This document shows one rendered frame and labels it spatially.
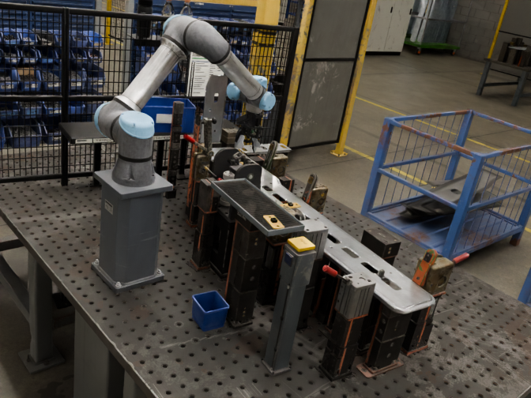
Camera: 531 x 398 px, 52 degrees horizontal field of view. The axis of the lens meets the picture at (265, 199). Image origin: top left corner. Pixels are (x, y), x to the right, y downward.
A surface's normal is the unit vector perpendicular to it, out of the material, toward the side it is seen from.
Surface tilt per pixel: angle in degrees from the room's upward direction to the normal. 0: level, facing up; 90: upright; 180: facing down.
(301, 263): 90
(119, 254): 90
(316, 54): 91
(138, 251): 90
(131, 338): 0
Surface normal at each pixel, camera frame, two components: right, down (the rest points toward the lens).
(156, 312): 0.15, -0.90
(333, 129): 0.55, 0.44
